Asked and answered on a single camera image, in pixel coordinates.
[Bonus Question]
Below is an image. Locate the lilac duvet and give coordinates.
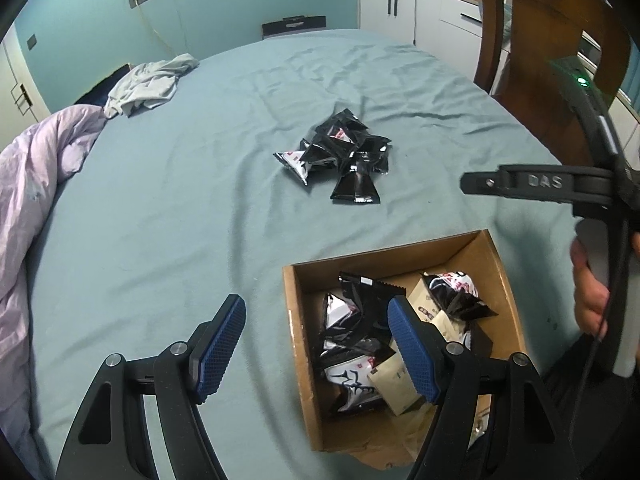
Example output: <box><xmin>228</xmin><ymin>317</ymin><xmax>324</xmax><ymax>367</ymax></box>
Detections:
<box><xmin>0</xmin><ymin>105</ymin><xmax>108</xmax><ymax>480</ymax></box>

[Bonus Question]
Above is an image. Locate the thin wall cable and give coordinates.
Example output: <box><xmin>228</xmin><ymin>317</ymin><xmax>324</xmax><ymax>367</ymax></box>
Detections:
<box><xmin>136</xmin><ymin>0</ymin><xmax>190</xmax><ymax>57</ymax></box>

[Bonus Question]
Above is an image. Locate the white drawer unit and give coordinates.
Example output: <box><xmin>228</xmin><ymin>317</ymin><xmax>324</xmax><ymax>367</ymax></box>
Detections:
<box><xmin>617</xmin><ymin>85</ymin><xmax>640</xmax><ymax>136</ymax></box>

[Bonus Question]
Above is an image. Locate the brown cardboard box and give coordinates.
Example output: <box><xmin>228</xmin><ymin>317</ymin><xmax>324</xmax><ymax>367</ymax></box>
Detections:
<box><xmin>282</xmin><ymin>229</ymin><xmax>531</xmax><ymax>468</ymax></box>

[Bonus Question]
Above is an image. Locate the dark blue pillow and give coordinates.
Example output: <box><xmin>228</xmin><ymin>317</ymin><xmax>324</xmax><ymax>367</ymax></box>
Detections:
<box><xmin>75</xmin><ymin>63</ymin><xmax>132</xmax><ymax>107</ymax></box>

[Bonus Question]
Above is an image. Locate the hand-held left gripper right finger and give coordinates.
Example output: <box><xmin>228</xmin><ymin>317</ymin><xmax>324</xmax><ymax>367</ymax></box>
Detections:
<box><xmin>387</xmin><ymin>295</ymin><xmax>583</xmax><ymax>480</ymax></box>

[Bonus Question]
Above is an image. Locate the black bag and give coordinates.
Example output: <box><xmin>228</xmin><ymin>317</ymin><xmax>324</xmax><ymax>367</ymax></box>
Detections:
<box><xmin>261</xmin><ymin>15</ymin><xmax>328</xmax><ymax>41</ymax></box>

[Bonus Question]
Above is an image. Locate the person's right hand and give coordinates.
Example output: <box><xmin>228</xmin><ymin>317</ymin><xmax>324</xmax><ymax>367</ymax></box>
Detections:
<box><xmin>571</xmin><ymin>236</ymin><xmax>612</xmax><ymax>337</ymax></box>

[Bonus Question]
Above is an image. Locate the crumpled grey cloth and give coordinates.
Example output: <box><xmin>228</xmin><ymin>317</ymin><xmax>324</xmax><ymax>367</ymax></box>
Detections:
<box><xmin>103</xmin><ymin>53</ymin><xmax>201</xmax><ymax>119</ymax></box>

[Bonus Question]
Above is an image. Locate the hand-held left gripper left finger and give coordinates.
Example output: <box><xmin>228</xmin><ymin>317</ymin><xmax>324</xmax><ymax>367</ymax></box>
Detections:
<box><xmin>54</xmin><ymin>294</ymin><xmax>247</xmax><ymax>480</ymax></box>

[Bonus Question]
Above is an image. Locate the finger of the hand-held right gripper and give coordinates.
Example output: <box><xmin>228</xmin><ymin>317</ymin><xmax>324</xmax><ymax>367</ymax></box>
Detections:
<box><xmin>461</xmin><ymin>170</ymin><xmax>506</xmax><ymax>197</ymax></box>

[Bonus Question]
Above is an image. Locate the pile of black snack packets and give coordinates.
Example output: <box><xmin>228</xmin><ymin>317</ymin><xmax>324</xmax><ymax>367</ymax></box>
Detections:
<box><xmin>273</xmin><ymin>109</ymin><xmax>394</xmax><ymax>206</ymax></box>
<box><xmin>317</xmin><ymin>270</ymin><xmax>500</xmax><ymax>413</ymax></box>

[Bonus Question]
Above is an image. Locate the cream wardrobe door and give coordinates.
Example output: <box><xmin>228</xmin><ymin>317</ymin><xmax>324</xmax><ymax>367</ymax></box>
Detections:
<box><xmin>0</xmin><ymin>35</ymin><xmax>53</xmax><ymax>153</ymax></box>

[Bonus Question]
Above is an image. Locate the small beige snack sachet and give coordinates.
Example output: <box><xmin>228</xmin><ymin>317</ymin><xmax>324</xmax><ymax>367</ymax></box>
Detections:
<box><xmin>367</xmin><ymin>352</ymin><xmax>426</xmax><ymax>417</ymax></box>

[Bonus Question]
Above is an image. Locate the person's dark clothing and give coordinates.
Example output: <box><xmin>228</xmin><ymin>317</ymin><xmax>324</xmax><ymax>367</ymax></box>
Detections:
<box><xmin>542</xmin><ymin>332</ymin><xmax>640</xmax><ymax>480</ymax></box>

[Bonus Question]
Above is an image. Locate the brown wooden chair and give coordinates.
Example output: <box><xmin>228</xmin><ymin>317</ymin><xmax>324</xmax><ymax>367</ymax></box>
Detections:
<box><xmin>472</xmin><ymin>0</ymin><xmax>632</xmax><ymax>166</ymax></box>

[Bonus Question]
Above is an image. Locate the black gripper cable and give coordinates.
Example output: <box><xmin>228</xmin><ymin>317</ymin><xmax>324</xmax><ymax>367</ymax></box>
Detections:
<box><xmin>567</xmin><ymin>335</ymin><xmax>601</xmax><ymax>480</ymax></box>

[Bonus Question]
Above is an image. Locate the white cabinet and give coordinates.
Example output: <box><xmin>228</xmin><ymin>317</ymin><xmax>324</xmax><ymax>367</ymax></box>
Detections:
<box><xmin>357</xmin><ymin>0</ymin><xmax>511</xmax><ymax>86</ymax></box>

